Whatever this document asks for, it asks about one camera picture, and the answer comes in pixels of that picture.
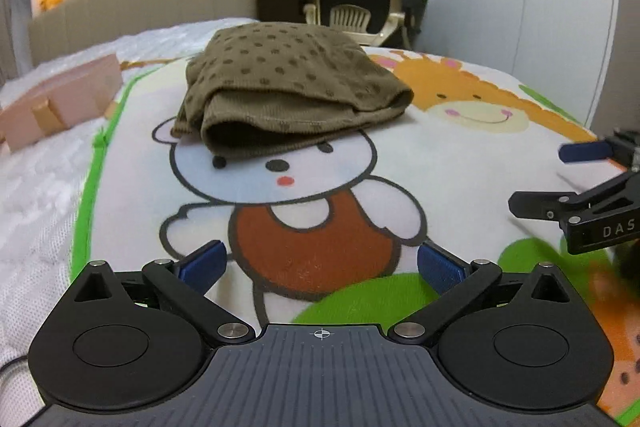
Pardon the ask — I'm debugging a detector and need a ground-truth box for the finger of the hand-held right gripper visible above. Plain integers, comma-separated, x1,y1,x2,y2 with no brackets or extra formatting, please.
558,131,640,171
508,170,640,223

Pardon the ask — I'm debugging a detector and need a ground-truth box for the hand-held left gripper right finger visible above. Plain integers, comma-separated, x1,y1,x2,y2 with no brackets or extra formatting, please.
391,242,574,349

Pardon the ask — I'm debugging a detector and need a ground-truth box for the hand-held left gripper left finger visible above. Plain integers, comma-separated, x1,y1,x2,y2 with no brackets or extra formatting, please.
72,241,256,349

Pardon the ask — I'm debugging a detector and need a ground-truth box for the brown dotted knit garment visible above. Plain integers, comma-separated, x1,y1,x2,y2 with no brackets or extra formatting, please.
171,22,416,166

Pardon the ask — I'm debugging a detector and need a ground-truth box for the cartoon animal printed blanket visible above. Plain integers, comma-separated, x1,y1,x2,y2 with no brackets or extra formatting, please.
70,47,640,418

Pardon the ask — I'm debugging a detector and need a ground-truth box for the pink gift box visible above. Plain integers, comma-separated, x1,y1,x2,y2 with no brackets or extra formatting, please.
0,54,124,154

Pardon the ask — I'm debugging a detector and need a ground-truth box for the beige padded headboard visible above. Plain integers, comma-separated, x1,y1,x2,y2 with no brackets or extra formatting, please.
27,0,259,68

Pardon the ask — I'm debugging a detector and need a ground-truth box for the grey curtain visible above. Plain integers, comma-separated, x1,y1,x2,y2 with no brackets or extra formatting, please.
0,0,32,85

